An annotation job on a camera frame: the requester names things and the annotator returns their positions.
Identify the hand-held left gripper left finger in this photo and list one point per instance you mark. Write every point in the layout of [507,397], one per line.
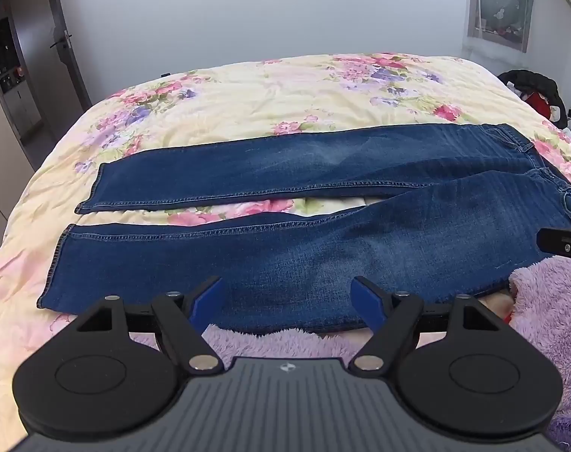
[208,302]

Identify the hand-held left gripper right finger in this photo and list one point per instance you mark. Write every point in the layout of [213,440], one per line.
[364,302]

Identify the grey door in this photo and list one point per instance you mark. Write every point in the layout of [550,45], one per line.
[66,19]

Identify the blue denim pants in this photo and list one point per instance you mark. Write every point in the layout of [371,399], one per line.
[313,254]

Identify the dark hallway cabinet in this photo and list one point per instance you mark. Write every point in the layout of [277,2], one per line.
[7,70]

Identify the floral quilt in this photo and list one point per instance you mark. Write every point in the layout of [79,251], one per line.
[248,89]

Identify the black clothing pile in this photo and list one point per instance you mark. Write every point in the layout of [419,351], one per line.
[535,82]

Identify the purple fuzzy blanket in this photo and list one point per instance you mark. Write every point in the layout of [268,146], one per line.
[549,325]

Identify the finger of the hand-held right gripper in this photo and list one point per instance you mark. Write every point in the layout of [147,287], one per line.
[561,241]

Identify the grey printed wall cloth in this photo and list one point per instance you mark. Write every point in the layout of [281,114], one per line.
[502,4]

